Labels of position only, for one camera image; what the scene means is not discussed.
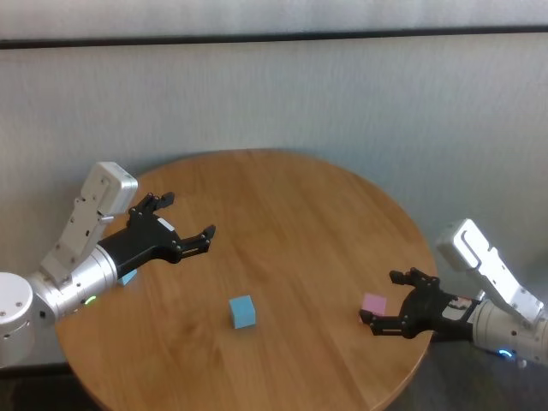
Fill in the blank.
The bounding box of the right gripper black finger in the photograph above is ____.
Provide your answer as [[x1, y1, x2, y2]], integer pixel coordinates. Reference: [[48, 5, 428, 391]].
[[388, 267, 440, 289], [358, 308, 408, 337]]

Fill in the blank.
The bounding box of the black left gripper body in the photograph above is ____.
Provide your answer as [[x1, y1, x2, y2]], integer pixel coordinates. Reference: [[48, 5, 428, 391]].
[[97, 209, 182, 279]]

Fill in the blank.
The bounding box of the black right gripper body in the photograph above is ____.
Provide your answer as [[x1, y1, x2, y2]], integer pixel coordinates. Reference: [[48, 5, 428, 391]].
[[400, 282, 477, 343]]

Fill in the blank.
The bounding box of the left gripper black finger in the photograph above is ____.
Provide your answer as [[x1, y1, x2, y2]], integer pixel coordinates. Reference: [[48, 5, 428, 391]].
[[173, 223, 217, 262], [128, 191, 176, 220]]

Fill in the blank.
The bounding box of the pink cube block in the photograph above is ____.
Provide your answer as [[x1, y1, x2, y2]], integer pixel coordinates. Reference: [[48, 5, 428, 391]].
[[358, 293, 388, 321]]

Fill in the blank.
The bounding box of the black baseboard strip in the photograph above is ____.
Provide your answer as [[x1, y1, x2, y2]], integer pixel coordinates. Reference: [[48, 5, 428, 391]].
[[0, 362, 72, 378]]

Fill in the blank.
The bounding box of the black wall rail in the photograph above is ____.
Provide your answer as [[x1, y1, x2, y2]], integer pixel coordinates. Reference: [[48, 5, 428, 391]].
[[0, 26, 548, 51]]

